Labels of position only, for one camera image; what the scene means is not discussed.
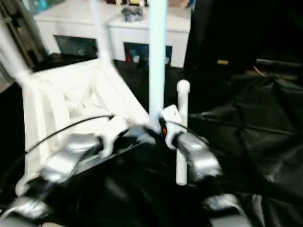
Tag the white plastic table leg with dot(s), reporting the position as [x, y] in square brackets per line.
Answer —
[182, 109]
[100, 33]
[13, 52]
[157, 61]

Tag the white plastic table top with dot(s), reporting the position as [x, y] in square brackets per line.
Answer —
[75, 99]

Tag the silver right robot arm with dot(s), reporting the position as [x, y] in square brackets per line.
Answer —
[199, 156]

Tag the small yellow label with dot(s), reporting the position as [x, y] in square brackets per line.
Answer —
[222, 62]

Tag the black plastic mat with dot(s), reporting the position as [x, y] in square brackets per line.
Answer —
[255, 127]

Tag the grey bundle on cabinet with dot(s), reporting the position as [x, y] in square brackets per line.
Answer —
[132, 14]

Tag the white cabinet with glass doors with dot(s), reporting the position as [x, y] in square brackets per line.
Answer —
[75, 23]

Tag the black tall cabinet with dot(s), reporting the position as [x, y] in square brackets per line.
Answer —
[241, 26]

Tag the black flat device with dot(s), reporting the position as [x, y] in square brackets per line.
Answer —
[279, 64]

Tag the grey curtain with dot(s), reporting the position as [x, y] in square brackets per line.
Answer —
[19, 28]

